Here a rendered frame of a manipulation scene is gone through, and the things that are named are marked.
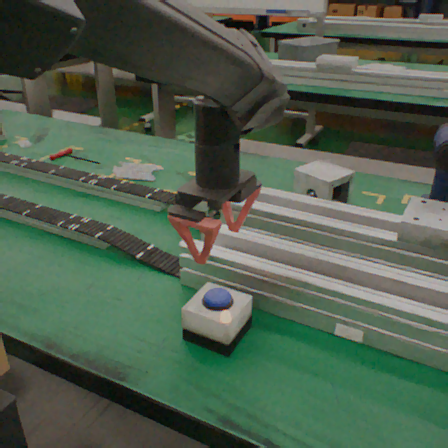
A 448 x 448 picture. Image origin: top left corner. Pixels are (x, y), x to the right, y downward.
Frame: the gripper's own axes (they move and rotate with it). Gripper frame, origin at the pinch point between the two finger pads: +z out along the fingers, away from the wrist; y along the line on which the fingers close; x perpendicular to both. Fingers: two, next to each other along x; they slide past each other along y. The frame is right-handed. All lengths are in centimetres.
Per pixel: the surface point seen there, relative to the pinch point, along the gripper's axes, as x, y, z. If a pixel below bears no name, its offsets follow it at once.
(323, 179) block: -1.4, 44.3, 7.0
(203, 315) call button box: 0.3, -3.9, 10.3
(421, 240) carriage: -23.9, 26.3, 6.7
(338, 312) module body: -16.1, 7.8, 11.8
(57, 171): 64, 31, 13
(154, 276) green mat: 17.7, 7.9, 16.3
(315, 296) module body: -12.4, 7.8, 10.2
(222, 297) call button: -1.0, -0.5, 8.9
